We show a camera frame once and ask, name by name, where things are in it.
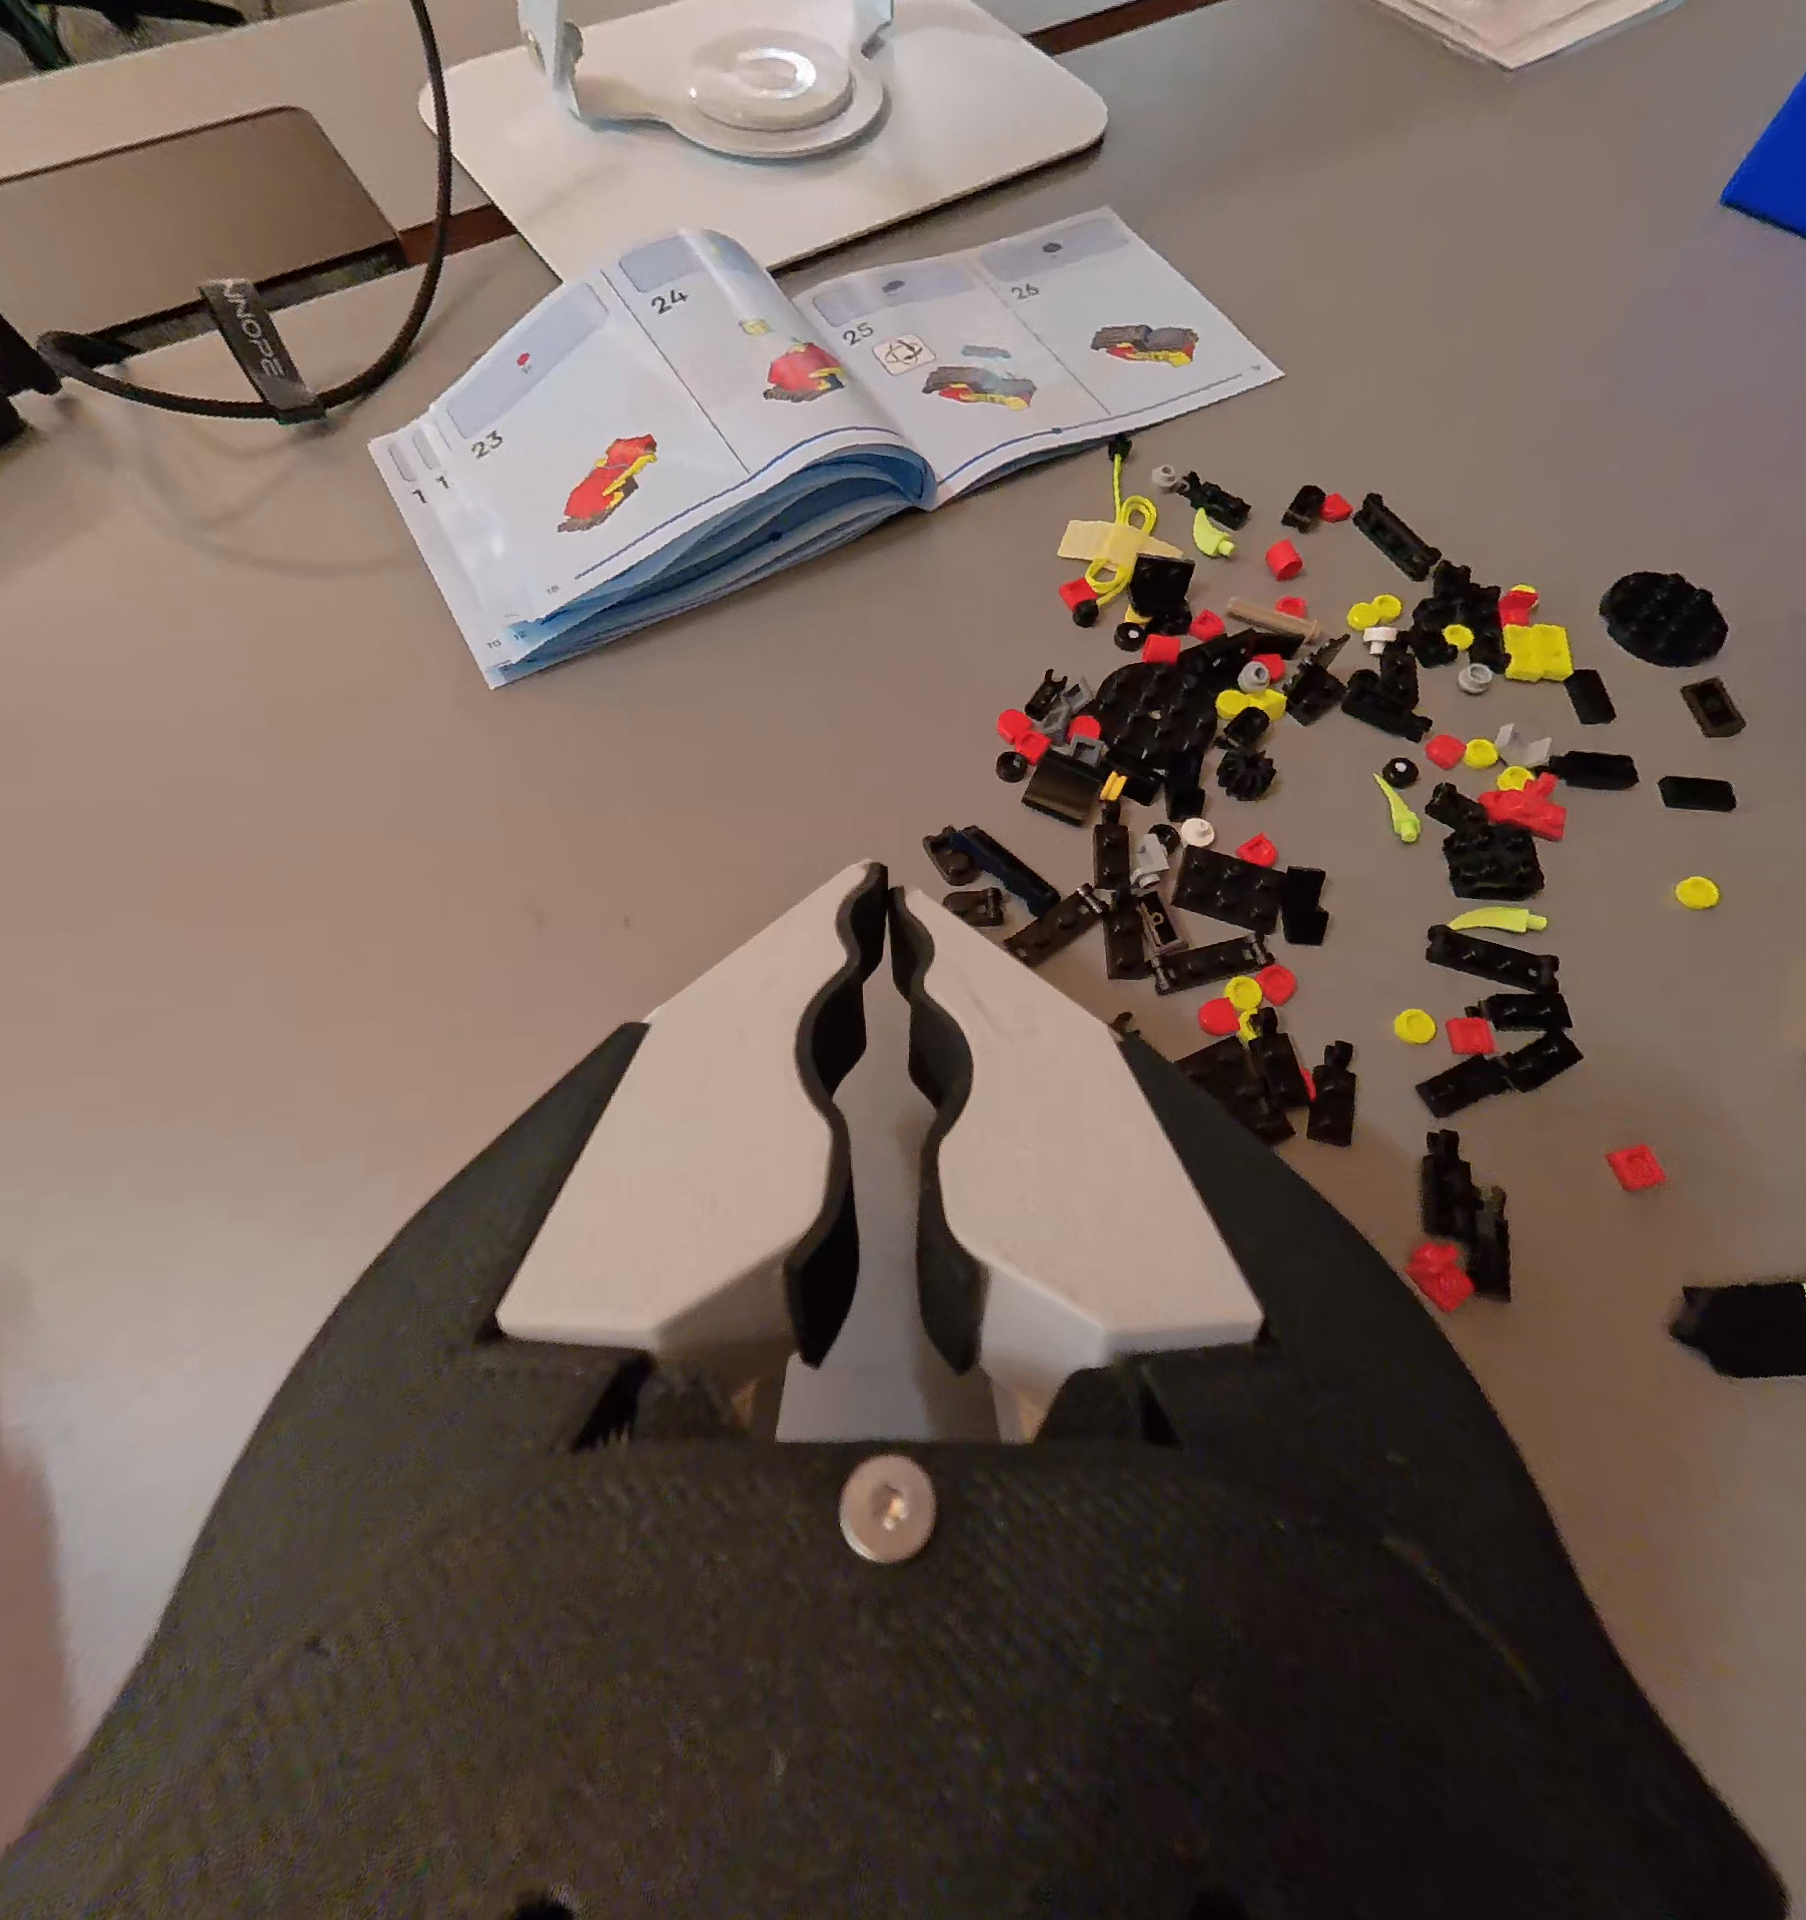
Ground round black lego plate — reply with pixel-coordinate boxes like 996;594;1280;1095
1601;571;1730;671

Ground printed paper sheets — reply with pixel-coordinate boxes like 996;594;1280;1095
1367;0;1692;73

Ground white monitor stand base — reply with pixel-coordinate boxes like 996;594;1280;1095
420;0;1111;284

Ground lego instruction booklet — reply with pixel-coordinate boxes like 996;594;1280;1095
366;209;1284;694

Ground black braided cable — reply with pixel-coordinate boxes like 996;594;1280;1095
0;0;458;429

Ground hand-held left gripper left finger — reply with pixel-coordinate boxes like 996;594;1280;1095
491;857;894;1372

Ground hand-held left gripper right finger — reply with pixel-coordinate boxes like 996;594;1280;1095
888;882;1269;1389

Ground long black studded lego strip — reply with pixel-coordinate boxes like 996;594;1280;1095
1669;1276;1806;1379

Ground pile of lego pieces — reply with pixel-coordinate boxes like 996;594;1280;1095
927;436;1746;1307

